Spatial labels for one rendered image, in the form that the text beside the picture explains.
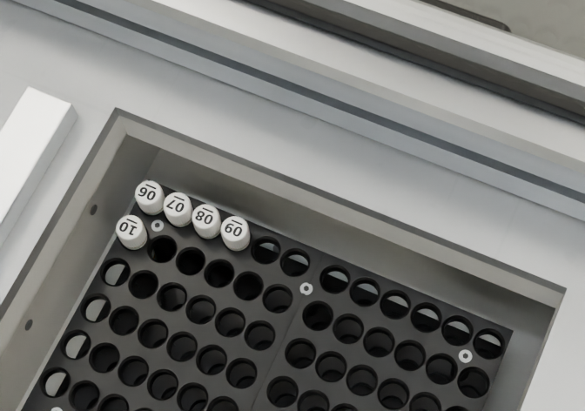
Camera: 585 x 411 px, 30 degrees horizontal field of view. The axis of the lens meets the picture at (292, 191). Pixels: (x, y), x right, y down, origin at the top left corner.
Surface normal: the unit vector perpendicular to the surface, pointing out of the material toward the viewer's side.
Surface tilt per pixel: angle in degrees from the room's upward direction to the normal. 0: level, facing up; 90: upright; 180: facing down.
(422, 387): 0
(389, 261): 0
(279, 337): 0
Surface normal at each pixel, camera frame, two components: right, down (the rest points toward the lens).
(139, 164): 0.91, 0.36
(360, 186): -0.06, -0.39
